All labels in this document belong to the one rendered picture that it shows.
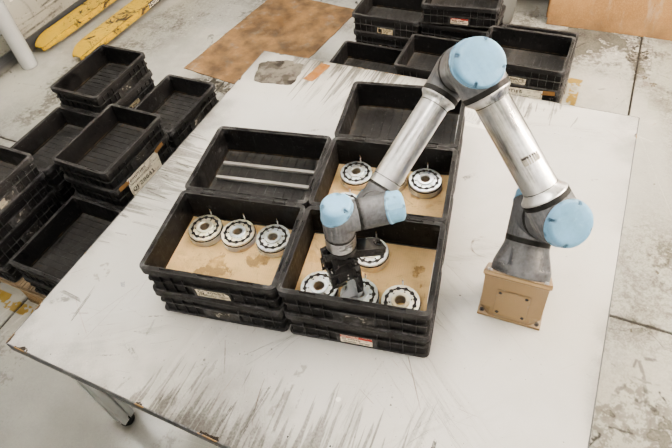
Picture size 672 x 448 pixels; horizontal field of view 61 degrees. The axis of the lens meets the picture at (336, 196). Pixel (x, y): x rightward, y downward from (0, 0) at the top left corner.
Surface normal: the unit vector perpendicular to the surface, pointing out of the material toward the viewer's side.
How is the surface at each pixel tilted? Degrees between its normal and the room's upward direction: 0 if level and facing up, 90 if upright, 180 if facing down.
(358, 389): 0
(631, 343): 0
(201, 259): 0
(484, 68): 42
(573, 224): 57
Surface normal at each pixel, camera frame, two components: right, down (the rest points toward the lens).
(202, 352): -0.10, -0.68
